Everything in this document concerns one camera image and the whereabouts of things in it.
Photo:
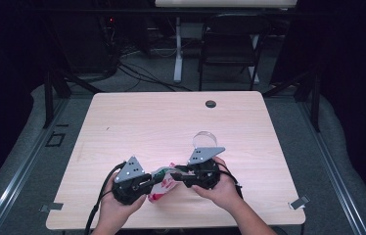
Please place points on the pink white plastic bag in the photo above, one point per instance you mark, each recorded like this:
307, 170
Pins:
164, 187

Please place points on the dark equipment cabinet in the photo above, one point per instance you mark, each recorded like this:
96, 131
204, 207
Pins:
83, 42

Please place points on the black tape strip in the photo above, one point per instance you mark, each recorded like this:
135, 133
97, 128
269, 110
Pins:
62, 125

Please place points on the white desk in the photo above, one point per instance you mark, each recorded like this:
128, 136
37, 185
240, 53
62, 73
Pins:
223, 3

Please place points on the black metal stand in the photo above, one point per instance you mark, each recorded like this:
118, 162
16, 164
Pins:
315, 104
49, 98

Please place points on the aluminium floor rail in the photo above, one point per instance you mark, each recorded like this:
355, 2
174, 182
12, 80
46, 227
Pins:
334, 176
18, 182

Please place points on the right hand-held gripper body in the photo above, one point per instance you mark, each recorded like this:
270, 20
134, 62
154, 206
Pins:
204, 173

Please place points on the grey box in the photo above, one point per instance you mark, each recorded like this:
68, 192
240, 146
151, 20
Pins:
191, 31

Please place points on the grey tape piece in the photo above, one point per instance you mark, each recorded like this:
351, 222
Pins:
299, 202
52, 207

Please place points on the person's right hand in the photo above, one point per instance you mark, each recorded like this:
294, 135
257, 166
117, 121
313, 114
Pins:
223, 192

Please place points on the person's left hand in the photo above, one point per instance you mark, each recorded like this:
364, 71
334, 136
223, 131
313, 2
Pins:
117, 212

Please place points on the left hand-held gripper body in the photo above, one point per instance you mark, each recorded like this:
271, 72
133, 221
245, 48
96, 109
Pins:
128, 174

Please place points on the black folding chair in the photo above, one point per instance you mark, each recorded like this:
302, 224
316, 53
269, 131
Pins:
230, 36

